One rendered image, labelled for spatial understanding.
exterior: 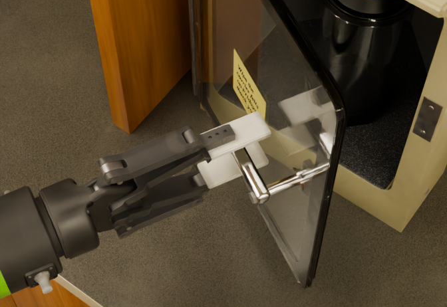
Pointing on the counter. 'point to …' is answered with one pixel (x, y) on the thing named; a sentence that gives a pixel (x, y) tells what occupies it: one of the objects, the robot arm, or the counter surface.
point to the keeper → (427, 119)
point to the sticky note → (247, 88)
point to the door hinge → (191, 35)
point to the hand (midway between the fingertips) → (236, 149)
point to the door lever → (252, 177)
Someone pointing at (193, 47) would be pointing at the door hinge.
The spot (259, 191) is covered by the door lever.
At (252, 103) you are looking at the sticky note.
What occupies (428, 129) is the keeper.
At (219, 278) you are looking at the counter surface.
